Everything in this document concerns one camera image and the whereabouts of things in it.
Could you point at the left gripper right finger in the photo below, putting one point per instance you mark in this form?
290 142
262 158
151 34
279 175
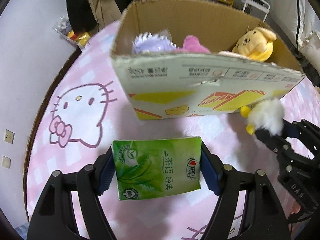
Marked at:
263 216

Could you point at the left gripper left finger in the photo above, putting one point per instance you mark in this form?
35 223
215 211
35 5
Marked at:
54 217

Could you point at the black white fluffy plush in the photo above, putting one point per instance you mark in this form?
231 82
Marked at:
267 114

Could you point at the green tissue pack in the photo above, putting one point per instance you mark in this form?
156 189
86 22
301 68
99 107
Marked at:
147 169

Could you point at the yellow dog plush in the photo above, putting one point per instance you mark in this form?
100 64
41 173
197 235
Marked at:
257 44

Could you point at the pink swirl roll plush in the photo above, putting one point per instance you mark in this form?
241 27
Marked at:
234 55

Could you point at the pink plush toy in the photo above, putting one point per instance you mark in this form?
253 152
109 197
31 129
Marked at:
191 44

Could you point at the purple haired doll plush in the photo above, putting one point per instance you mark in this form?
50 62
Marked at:
153 42

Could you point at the person right hand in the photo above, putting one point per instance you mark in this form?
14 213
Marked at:
295 207

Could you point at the pink hello kitty bedsheet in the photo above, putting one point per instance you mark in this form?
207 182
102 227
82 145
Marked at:
89 110

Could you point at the cream folded mattress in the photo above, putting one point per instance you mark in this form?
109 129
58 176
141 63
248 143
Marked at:
300 23

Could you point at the cardboard box with yellow print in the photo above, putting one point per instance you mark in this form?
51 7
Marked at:
172 84

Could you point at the white rolling cart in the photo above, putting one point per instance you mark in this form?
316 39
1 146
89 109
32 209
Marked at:
261 5

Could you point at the plastic snack bag on floor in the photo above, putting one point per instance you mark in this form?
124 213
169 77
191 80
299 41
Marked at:
64 28

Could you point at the wall socket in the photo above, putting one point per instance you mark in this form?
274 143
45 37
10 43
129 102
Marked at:
9 136
6 162

